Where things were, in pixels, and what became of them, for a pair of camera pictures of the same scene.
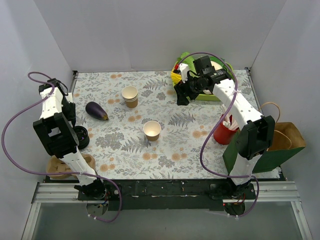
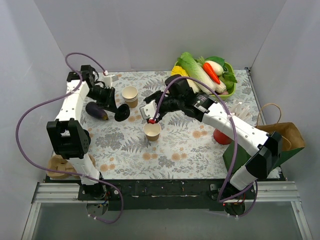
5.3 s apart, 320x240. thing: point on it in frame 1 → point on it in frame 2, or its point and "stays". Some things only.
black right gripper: [184, 90] → [155, 99]
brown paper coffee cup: [152, 129] stays
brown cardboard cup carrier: [54, 164] stays
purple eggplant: [95, 110] stays
